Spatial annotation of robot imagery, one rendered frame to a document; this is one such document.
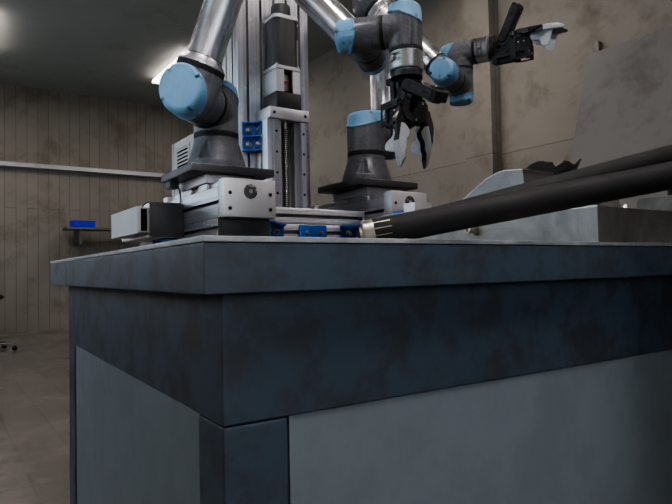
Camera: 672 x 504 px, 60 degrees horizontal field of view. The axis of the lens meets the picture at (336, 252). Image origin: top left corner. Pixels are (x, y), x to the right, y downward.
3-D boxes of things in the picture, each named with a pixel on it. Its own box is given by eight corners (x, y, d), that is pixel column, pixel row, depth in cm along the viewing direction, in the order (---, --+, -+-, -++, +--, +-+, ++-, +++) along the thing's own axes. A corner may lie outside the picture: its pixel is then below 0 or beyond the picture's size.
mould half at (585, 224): (380, 258, 124) (379, 194, 124) (468, 257, 138) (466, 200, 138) (598, 247, 82) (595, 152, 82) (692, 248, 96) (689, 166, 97)
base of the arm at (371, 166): (333, 186, 183) (332, 155, 184) (371, 189, 192) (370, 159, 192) (362, 179, 171) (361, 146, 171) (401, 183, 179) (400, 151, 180)
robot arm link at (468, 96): (441, 100, 176) (440, 64, 176) (453, 109, 186) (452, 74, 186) (466, 96, 172) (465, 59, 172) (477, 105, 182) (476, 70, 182)
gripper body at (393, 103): (406, 134, 136) (404, 82, 136) (431, 126, 128) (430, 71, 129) (379, 130, 131) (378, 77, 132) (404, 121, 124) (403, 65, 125)
